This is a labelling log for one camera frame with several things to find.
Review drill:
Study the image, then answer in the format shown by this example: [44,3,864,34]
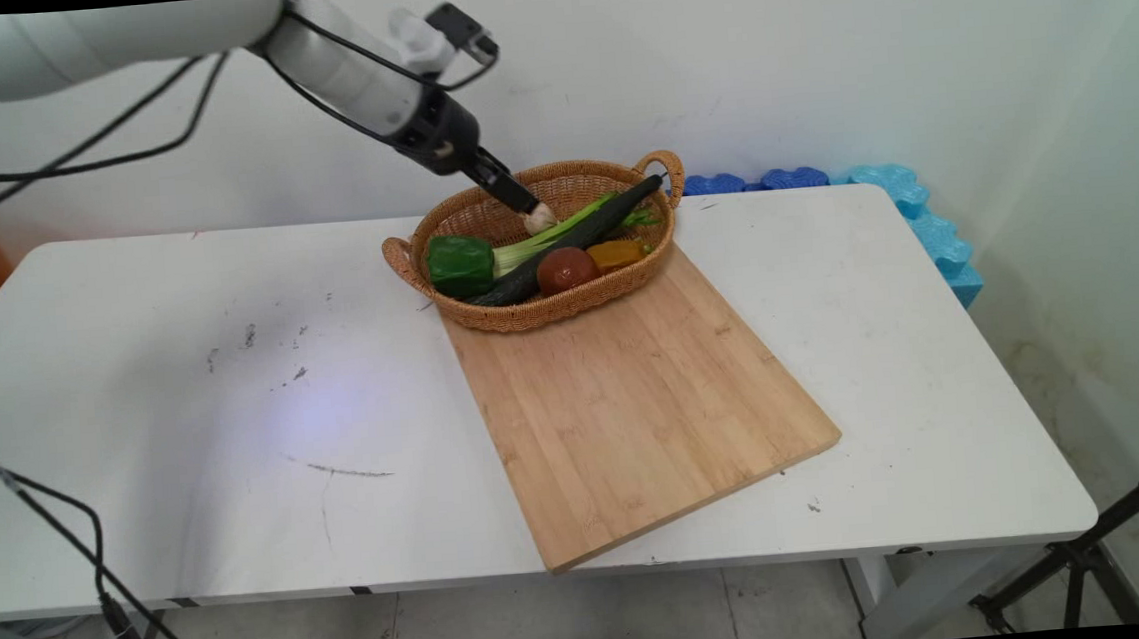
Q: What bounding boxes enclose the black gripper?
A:
[389,83,544,225]

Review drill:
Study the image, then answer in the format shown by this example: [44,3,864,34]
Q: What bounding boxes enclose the dark green cucumber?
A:
[460,175,674,310]

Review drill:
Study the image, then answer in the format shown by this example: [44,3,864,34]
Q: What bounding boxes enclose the woven wicker basket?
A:
[377,148,696,341]

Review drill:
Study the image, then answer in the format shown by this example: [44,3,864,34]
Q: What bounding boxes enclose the green leek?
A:
[489,189,662,278]

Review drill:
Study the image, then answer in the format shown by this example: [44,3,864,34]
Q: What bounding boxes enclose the green bell pepper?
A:
[425,233,499,302]

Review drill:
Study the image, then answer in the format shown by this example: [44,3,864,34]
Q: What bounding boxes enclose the red tomato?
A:
[535,245,602,299]

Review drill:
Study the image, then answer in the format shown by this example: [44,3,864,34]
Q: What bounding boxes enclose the yellow bell pepper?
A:
[586,237,652,277]

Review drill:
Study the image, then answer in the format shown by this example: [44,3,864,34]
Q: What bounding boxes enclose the bamboo cutting board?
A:
[437,231,851,581]

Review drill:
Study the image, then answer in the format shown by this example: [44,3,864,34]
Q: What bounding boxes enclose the light blue foam mat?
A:
[828,158,987,319]

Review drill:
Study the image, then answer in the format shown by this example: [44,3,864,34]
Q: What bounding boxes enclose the black tripod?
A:
[961,455,1139,638]

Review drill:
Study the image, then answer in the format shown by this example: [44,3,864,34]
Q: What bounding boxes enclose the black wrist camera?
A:
[424,0,502,71]

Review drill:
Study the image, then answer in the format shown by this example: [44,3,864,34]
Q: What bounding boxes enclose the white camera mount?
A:
[385,5,459,80]

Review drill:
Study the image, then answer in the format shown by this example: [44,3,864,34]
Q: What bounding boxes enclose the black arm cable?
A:
[0,0,511,228]
[0,39,401,192]

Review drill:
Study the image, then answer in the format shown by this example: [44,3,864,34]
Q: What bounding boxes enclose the black hanging cable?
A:
[0,417,245,639]

